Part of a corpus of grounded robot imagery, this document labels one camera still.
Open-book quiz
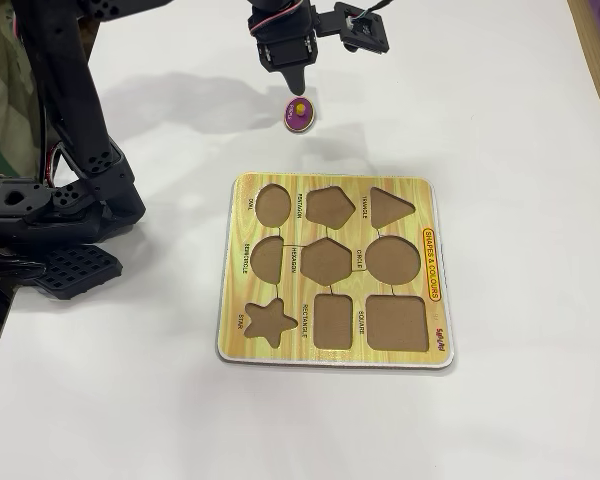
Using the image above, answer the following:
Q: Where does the person in beige clothing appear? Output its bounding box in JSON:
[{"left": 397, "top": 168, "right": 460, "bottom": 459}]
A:
[{"left": 0, "top": 0, "right": 49, "bottom": 176}]

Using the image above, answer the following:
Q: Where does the red white servo wire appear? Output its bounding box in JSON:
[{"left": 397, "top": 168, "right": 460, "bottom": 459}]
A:
[{"left": 248, "top": 0, "right": 302, "bottom": 35}]

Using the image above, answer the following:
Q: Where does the black camera cable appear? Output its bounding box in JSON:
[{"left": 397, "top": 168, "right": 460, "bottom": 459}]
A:
[{"left": 362, "top": 0, "right": 397, "bottom": 21}]

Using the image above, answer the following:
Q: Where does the wooden shapes puzzle board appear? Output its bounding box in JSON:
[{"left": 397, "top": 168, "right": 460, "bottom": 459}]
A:
[{"left": 214, "top": 172, "right": 456, "bottom": 372}]

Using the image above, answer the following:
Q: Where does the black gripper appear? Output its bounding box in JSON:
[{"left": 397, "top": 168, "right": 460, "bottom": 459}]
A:
[{"left": 248, "top": 0, "right": 318, "bottom": 97}]

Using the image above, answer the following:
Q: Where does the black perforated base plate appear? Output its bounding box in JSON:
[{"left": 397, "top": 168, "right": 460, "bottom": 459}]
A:
[{"left": 31, "top": 243, "right": 125, "bottom": 302}]

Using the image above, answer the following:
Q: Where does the glossy black table clamp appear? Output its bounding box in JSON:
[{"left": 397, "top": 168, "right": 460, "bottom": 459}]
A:
[{"left": 0, "top": 257, "right": 47, "bottom": 287}]

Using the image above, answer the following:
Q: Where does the purple oval puzzle piece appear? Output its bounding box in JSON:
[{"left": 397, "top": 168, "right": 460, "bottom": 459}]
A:
[{"left": 281, "top": 94, "right": 315, "bottom": 134}]

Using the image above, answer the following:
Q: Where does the black square wrist camera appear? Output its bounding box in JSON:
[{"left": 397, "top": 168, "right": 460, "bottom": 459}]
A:
[{"left": 317, "top": 1, "right": 392, "bottom": 55}]

